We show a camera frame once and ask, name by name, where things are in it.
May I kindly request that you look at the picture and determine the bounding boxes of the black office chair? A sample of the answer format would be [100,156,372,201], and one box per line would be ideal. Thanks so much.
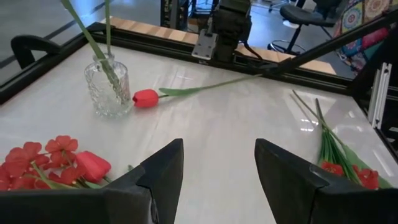
[267,0,349,55]

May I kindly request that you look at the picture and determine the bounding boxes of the silver aluminium extrusion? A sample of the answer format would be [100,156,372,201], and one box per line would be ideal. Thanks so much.
[368,62,393,130]

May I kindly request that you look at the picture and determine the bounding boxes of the red blossom spray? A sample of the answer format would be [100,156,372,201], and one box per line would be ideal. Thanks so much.
[313,98,382,190]
[0,134,80,191]

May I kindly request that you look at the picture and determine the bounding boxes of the gray arm base plate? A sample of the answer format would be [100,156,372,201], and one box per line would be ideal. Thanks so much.
[191,29,218,61]

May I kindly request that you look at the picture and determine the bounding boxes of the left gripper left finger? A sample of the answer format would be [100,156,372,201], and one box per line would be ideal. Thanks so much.
[104,138,185,224]

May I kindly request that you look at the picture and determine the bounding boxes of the colourful mandala fabric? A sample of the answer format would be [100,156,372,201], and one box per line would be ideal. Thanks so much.
[332,0,398,74]

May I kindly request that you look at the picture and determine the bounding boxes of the red tulip stems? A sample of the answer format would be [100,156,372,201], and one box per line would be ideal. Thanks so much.
[0,11,398,162]

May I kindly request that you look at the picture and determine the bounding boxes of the red artificial tulip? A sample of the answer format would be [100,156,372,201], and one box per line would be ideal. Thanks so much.
[74,151,113,189]
[132,73,264,109]

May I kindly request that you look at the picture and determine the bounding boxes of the clear cut-glass vase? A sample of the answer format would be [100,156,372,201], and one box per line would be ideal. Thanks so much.
[83,52,132,119]

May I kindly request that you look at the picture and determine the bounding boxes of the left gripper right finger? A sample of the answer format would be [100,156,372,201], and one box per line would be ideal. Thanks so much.
[254,138,330,224]

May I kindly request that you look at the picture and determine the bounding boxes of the black curved clamp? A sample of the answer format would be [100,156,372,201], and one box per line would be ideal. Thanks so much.
[11,34,62,70]

